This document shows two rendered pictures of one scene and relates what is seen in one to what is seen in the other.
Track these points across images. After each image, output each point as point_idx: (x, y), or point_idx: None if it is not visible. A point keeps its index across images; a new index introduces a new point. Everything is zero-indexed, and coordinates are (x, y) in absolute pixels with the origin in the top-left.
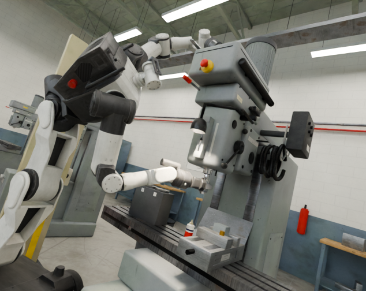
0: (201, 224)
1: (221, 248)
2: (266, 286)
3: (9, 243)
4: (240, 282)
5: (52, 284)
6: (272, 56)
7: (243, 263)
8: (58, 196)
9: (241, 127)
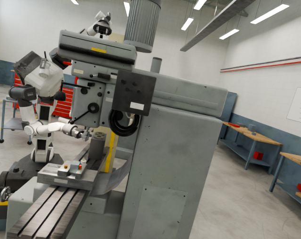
0: (123, 165)
1: (56, 174)
2: (52, 203)
3: (38, 153)
4: (42, 193)
5: None
6: (140, 9)
7: (83, 192)
8: (51, 134)
9: (96, 91)
